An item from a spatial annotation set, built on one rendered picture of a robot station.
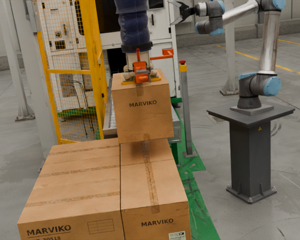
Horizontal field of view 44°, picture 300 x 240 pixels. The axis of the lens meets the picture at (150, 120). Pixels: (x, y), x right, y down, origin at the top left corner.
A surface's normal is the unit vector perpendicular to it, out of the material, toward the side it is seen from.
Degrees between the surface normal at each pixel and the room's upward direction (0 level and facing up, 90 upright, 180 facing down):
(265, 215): 0
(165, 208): 90
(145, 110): 90
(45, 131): 90
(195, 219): 0
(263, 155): 90
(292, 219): 0
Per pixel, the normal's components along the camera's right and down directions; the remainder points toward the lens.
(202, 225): -0.11, -0.94
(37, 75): 0.07, 0.31
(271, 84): 0.51, 0.24
